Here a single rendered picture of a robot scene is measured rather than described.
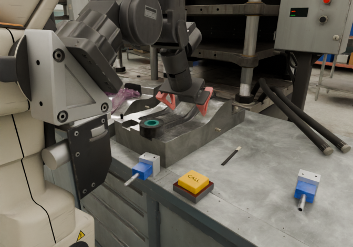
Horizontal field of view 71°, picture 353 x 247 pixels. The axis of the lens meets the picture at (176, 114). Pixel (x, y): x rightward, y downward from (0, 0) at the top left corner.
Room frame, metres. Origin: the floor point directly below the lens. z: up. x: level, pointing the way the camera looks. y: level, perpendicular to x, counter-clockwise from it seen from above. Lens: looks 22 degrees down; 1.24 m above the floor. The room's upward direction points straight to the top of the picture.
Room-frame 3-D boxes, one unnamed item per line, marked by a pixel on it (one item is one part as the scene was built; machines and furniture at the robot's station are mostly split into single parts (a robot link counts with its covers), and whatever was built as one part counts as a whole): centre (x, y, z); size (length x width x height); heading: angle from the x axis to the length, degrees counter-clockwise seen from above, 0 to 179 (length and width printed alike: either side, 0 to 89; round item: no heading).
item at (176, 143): (0.92, -0.04, 0.87); 0.50 x 0.26 x 0.14; 138
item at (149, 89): (1.10, 0.28, 0.86); 0.50 x 0.26 x 0.11; 155
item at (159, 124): (0.72, 0.08, 0.91); 0.08 x 0.08 x 0.04
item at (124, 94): (1.10, 0.28, 0.90); 0.26 x 0.18 x 0.08; 155
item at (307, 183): (0.50, -0.32, 0.83); 0.13 x 0.05 x 0.05; 147
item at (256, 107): (1.98, -0.19, 0.76); 1.30 x 0.84 x 0.07; 48
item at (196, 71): (1.88, -0.17, 0.87); 0.50 x 0.27 x 0.17; 138
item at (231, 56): (1.97, -0.20, 0.96); 1.29 x 0.83 x 0.18; 48
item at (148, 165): (0.59, 0.10, 0.83); 0.13 x 0.05 x 0.05; 151
